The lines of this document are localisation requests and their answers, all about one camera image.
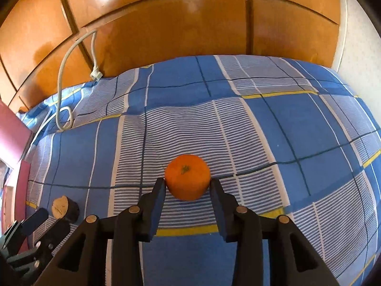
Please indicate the large orange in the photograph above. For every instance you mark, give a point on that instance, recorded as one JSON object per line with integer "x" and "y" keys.
{"x": 187, "y": 178}

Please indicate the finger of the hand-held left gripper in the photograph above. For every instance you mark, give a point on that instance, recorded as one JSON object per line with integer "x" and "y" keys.
{"x": 34, "y": 222}
{"x": 50, "y": 241}

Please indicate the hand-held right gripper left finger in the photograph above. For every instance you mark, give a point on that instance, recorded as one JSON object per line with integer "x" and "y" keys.
{"x": 158, "y": 211}

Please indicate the blue plaid tablecloth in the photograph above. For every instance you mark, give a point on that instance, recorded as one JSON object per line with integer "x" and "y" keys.
{"x": 268, "y": 125}

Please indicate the dark eggplant piece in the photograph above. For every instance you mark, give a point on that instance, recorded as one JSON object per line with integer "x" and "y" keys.
{"x": 70, "y": 213}

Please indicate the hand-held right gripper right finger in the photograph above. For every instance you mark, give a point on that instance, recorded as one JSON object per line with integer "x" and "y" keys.
{"x": 221, "y": 211}

